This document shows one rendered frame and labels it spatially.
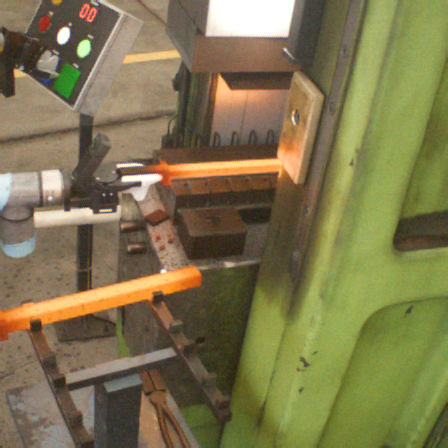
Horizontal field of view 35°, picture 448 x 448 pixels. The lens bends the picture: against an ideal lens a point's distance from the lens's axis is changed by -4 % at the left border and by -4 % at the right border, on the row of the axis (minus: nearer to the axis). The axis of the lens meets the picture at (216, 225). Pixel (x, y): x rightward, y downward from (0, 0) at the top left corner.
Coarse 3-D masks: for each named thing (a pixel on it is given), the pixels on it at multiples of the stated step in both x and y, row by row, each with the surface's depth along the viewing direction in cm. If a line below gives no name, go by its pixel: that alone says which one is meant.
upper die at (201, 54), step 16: (176, 0) 138; (176, 16) 139; (176, 32) 140; (192, 32) 130; (176, 48) 141; (192, 48) 131; (208, 48) 131; (224, 48) 132; (240, 48) 133; (256, 48) 134; (272, 48) 135; (192, 64) 132; (208, 64) 133; (224, 64) 134; (240, 64) 135; (256, 64) 136; (272, 64) 137; (288, 64) 138
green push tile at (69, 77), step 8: (64, 64) 182; (64, 72) 182; (72, 72) 180; (80, 72) 180; (64, 80) 182; (72, 80) 180; (56, 88) 183; (64, 88) 181; (72, 88) 179; (64, 96) 181
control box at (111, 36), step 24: (48, 0) 191; (72, 0) 185; (96, 0) 180; (72, 24) 184; (96, 24) 178; (120, 24) 175; (48, 48) 188; (72, 48) 182; (96, 48) 177; (120, 48) 179; (96, 72) 178; (72, 96) 180; (96, 96) 182
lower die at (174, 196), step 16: (272, 144) 174; (160, 160) 160; (176, 160) 161; (192, 160) 161; (208, 160) 162; (224, 160) 163; (240, 160) 164; (176, 176) 153; (192, 176) 154; (208, 176) 155; (224, 176) 156; (240, 176) 158; (256, 176) 159; (272, 176) 160; (160, 192) 162; (176, 192) 150; (192, 192) 151; (208, 192) 152; (224, 192) 153; (240, 192) 154; (256, 192) 156; (272, 192) 157; (176, 208) 152; (176, 224) 154
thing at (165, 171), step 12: (120, 168) 151; (132, 168) 152; (144, 168) 152; (156, 168) 153; (168, 168) 154; (180, 168) 155; (192, 168) 155; (204, 168) 156; (216, 168) 157; (228, 168) 157; (240, 168) 158; (252, 168) 159; (264, 168) 160; (276, 168) 161; (168, 180) 153
